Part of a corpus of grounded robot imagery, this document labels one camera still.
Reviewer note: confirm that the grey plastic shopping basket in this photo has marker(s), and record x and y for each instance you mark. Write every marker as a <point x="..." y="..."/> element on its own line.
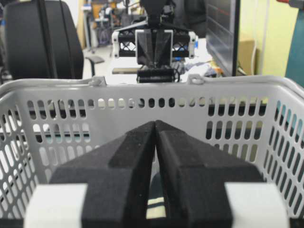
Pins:
<point x="47" y="122"/>

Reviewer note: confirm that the cardboard box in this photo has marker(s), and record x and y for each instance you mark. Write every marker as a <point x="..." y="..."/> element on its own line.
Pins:
<point x="245" y="57"/>

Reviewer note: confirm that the white black opposite gripper body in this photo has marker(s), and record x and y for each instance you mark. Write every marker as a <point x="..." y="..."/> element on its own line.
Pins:
<point x="182" y="40"/>

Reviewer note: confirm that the pile of clothes on table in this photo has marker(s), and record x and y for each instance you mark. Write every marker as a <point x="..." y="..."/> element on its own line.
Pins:
<point x="208" y="69"/>

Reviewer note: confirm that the right gripper black foam finger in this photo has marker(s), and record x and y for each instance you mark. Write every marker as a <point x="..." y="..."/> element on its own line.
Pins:
<point x="107" y="187"/>
<point x="209" y="188"/>

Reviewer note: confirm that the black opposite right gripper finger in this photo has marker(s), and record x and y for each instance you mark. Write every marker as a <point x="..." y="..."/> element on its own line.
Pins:
<point x="145" y="51"/>
<point x="162" y="53"/>

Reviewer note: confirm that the dark computer monitor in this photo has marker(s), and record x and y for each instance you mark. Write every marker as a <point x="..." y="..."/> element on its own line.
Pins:
<point x="222" y="33"/>

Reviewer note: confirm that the black office chair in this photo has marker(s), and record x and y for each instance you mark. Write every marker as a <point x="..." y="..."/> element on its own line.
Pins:
<point x="41" y="41"/>

